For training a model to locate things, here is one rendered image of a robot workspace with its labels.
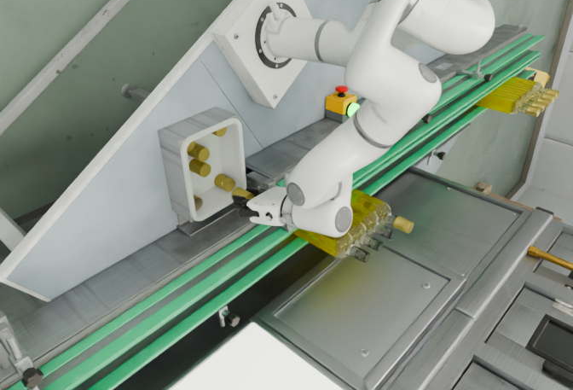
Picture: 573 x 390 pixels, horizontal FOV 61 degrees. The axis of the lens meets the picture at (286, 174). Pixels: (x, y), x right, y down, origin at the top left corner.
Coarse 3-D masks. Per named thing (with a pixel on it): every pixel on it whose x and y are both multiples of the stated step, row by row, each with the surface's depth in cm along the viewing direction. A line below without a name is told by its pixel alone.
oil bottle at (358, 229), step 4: (352, 220) 129; (356, 220) 129; (352, 224) 127; (356, 224) 127; (360, 224) 127; (364, 224) 128; (352, 228) 126; (356, 228) 126; (360, 228) 126; (364, 228) 127; (352, 232) 125; (356, 232) 125; (360, 232) 125; (364, 232) 126; (356, 236) 125; (360, 236) 125; (356, 240) 126; (360, 240) 126; (356, 244) 126; (360, 244) 127
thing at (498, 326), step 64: (384, 192) 173; (448, 192) 172; (320, 256) 145; (448, 256) 143; (512, 256) 138; (448, 320) 119; (512, 320) 124; (128, 384) 110; (384, 384) 107; (448, 384) 107; (512, 384) 109
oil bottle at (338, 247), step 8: (296, 232) 132; (304, 232) 129; (312, 232) 127; (312, 240) 128; (320, 240) 126; (328, 240) 124; (336, 240) 122; (344, 240) 122; (352, 240) 123; (328, 248) 125; (336, 248) 123; (344, 248) 122; (336, 256) 124; (344, 256) 123
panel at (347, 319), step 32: (384, 256) 139; (416, 256) 138; (288, 288) 128; (320, 288) 129; (352, 288) 129; (384, 288) 128; (416, 288) 128; (448, 288) 127; (256, 320) 119; (288, 320) 120; (320, 320) 120; (352, 320) 120; (384, 320) 119; (416, 320) 118; (320, 352) 111; (352, 352) 111; (384, 352) 111; (352, 384) 104
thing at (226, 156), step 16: (208, 128) 108; (240, 128) 115; (208, 144) 118; (224, 144) 120; (240, 144) 117; (208, 160) 120; (224, 160) 123; (240, 160) 119; (192, 176) 118; (208, 176) 122; (240, 176) 122; (192, 192) 110; (208, 192) 123; (224, 192) 123; (192, 208) 112; (208, 208) 118
